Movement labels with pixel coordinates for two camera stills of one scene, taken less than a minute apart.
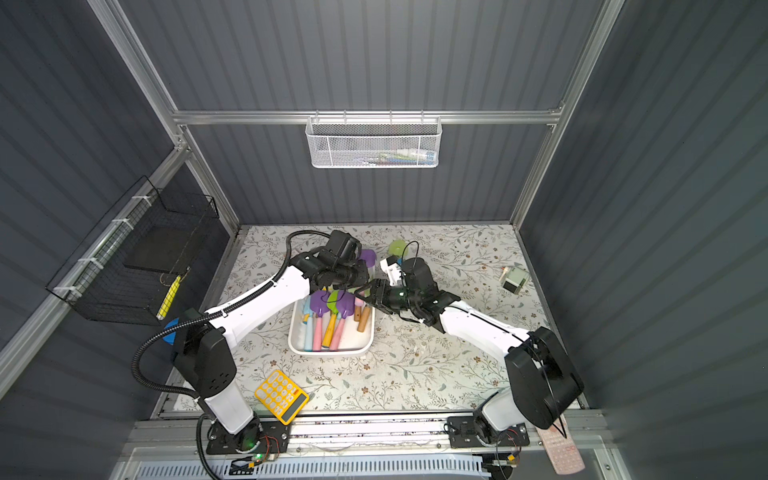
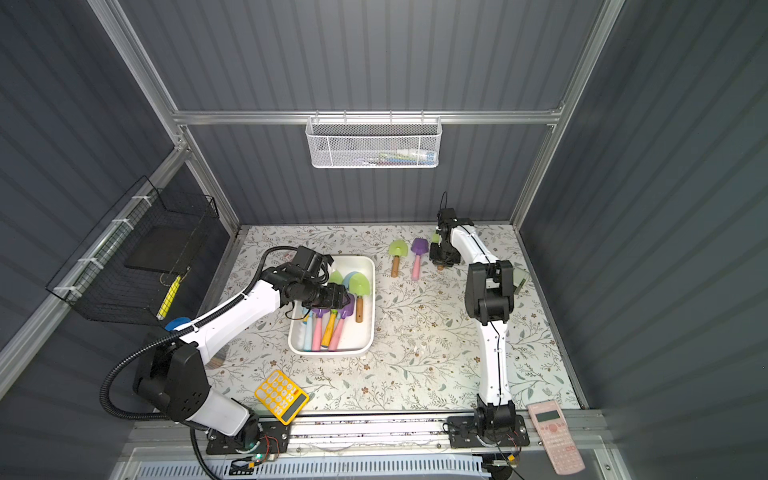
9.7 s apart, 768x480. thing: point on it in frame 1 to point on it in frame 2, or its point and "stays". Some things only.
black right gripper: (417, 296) to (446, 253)
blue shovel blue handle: (308, 323) stays
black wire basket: (127, 268) stays
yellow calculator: (281, 396) stays
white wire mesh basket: (373, 142) stays
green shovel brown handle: (363, 318) to (435, 239)
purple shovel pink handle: (346, 307) stays
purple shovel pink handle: (370, 257) to (419, 246)
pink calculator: (561, 448) stays
